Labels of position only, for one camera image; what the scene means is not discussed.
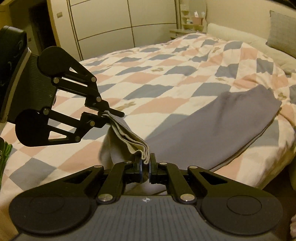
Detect folded clothes stack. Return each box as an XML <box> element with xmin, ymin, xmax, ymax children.
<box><xmin>0</xmin><ymin>138</ymin><xmax>13</xmax><ymax>182</ymax></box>

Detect wooden door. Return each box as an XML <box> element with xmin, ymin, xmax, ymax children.
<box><xmin>1</xmin><ymin>0</ymin><xmax>56</xmax><ymax>55</ymax></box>

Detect grey knitted pillow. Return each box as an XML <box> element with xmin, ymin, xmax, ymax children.
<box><xmin>266</xmin><ymin>10</ymin><xmax>295</xmax><ymax>58</ymax></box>

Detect grey fleece garment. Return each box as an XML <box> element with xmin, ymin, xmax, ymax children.
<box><xmin>99</xmin><ymin>85</ymin><xmax>281</xmax><ymax>171</ymax></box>

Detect bedside shelf with items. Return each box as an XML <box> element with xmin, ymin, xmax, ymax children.
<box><xmin>169</xmin><ymin>1</ymin><xmax>207</xmax><ymax>40</ymax></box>

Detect cream bed headboard cushion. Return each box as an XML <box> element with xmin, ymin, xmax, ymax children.
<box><xmin>207</xmin><ymin>23</ymin><xmax>295</xmax><ymax>74</ymax></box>

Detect white wardrobe doors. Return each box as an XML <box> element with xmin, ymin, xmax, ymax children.
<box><xmin>47</xmin><ymin>0</ymin><xmax>177</xmax><ymax>61</ymax></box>

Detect checkered pink grey quilt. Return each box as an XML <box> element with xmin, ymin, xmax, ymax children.
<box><xmin>1</xmin><ymin>34</ymin><xmax>295</xmax><ymax>224</ymax></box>

